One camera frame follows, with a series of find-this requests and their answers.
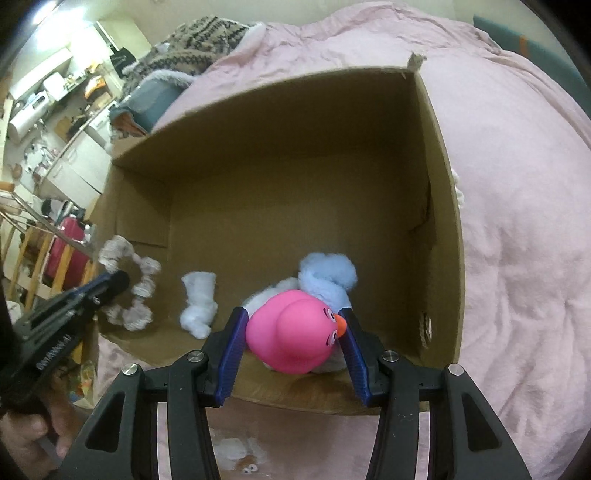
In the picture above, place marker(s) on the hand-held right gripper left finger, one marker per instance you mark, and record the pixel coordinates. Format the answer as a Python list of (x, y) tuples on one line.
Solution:
[(231, 353)]

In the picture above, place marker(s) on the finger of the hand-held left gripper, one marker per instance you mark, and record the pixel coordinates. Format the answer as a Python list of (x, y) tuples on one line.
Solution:
[(113, 284)]

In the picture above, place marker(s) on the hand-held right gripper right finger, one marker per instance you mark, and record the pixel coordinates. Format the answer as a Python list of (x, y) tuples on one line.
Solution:
[(355, 364)]

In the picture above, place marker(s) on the grey white fluffy scrunchie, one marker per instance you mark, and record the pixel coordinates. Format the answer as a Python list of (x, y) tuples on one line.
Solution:
[(141, 318)]

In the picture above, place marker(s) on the pink rubber duck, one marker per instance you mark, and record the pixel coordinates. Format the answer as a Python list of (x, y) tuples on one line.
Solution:
[(286, 337)]

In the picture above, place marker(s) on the cardboard box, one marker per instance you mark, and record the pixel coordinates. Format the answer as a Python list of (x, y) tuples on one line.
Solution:
[(277, 184)]

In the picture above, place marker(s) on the person's left hand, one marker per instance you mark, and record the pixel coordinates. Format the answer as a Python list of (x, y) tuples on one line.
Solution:
[(60, 415)]

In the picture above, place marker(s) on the pink suitcase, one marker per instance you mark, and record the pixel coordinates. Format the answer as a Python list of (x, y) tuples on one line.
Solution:
[(67, 249)]

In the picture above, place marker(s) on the white fluffy sock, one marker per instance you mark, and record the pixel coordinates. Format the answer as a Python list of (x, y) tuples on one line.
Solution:
[(198, 304)]

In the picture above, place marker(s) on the colourful packet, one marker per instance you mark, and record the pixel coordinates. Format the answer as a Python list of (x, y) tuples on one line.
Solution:
[(83, 383)]

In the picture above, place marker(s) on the pale fluffy plush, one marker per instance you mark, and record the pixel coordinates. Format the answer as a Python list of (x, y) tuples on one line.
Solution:
[(265, 297)]

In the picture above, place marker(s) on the wooden chair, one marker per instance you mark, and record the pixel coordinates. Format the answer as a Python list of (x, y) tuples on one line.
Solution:
[(27, 258)]

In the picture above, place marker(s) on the blue fluffy scrunchie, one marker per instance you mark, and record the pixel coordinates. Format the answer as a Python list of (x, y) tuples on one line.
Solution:
[(328, 277)]

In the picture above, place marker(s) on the white plush toy with eyes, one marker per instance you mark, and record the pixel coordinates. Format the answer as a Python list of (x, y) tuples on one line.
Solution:
[(240, 454)]

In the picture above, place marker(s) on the white kitchen cabinet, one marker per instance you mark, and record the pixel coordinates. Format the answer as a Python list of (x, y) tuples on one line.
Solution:
[(78, 161)]

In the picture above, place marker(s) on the white cylindrical appliance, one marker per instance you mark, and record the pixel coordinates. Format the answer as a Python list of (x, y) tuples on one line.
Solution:
[(21, 125)]

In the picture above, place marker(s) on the teal pillow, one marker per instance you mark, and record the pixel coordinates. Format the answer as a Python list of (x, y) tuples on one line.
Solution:
[(157, 104)]

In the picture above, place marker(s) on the pink blanket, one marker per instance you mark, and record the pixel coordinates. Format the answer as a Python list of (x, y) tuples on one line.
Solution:
[(508, 230)]

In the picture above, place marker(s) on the white fluffy cloth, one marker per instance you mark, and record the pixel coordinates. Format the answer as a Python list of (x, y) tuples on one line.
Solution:
[(458, 189)]

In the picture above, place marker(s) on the patterned knit sweater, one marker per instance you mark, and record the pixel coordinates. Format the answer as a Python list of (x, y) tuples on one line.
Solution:
[(184, 53)]

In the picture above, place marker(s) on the teal headboard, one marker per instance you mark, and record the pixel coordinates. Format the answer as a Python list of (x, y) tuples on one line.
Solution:
[(545, 50)]

